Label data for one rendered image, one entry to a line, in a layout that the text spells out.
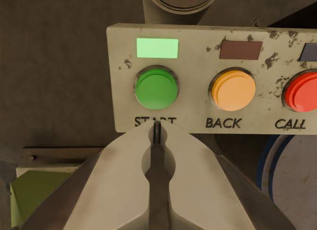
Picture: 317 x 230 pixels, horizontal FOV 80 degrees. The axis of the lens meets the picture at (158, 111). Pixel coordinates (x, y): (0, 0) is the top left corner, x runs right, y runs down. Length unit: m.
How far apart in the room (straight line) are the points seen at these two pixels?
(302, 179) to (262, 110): 0.30
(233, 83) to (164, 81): 0.06
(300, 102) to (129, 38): 0.17
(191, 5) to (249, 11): 0.64
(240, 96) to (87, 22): 0.74
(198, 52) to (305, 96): 0.11
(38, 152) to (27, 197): 0.29
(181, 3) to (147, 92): 0.15
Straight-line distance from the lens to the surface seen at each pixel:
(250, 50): 0.20
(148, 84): 0.18
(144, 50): 0.18
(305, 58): 0.23
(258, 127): 0.24
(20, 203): 0.67
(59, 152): 0.90
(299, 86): 0.22
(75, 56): 0.85
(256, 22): 0.91
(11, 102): 0.98
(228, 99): 0.20
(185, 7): 0.29
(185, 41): 0.18
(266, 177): 0.48
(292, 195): 0.51
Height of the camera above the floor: 0.79
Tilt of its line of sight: 82 degrees down
